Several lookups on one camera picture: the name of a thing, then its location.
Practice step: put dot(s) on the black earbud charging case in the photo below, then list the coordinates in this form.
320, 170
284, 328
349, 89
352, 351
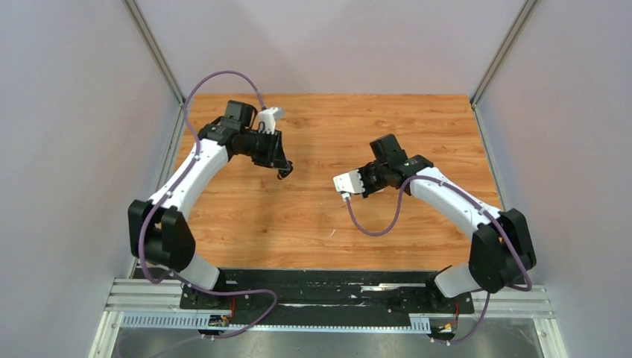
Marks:
285, 172

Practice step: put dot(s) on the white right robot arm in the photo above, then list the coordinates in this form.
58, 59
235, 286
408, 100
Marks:
501, 251

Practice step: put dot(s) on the left aluminium frame post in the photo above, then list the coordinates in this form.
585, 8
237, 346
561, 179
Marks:
138, 19

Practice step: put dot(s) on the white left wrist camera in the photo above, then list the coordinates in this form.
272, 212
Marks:
268, 118

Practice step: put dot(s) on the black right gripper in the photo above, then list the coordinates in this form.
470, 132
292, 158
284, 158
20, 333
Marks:
367, 190

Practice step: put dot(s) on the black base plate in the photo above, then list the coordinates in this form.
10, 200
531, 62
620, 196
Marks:
263, 281

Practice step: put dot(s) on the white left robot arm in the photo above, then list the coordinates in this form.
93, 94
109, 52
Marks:
158, 226

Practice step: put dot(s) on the right aluminium frame post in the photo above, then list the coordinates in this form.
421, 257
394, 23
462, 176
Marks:
507, 43

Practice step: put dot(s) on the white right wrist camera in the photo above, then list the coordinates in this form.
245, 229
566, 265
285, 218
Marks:
349, 182

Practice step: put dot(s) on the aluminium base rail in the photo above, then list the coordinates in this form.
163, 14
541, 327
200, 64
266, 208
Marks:
170, 296

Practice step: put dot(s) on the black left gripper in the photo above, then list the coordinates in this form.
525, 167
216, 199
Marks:
275, 156

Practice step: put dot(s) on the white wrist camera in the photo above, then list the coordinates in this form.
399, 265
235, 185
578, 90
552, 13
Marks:
349, 182
268, 118

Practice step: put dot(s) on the aluminium frame post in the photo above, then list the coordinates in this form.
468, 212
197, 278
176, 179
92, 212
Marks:
138, 19
507, 43

